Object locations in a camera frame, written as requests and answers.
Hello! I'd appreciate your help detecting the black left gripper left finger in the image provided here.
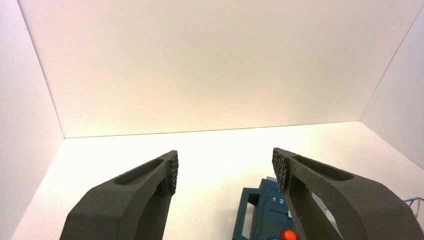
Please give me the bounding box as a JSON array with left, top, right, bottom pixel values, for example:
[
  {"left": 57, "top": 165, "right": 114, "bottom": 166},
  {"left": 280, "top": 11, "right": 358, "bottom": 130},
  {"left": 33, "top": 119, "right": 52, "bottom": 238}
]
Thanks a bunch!
[{"left": 59, "top": 150, "right": 179, "bottom": 240}]

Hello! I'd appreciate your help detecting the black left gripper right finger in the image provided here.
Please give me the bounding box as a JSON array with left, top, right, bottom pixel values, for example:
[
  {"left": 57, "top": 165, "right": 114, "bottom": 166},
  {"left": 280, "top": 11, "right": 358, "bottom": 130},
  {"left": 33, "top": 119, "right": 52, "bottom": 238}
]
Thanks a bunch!
[{"left": 271, "top": 147, "right": 424, "bottom": 240}]

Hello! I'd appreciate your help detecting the red round button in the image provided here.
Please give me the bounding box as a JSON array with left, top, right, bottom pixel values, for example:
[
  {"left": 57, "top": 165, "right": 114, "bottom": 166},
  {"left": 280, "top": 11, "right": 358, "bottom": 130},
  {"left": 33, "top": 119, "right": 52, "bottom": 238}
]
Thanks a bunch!
[{"left": 279, "top": 228, "right": 299, "bottom": 240}]

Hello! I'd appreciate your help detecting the dark teal plastic box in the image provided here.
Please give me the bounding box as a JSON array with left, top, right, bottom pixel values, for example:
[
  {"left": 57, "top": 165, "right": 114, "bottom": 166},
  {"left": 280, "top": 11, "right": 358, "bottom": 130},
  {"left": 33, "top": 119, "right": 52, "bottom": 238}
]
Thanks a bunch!
[{"left": 232, "top": 176, "right": 339, "bottom": 240}]

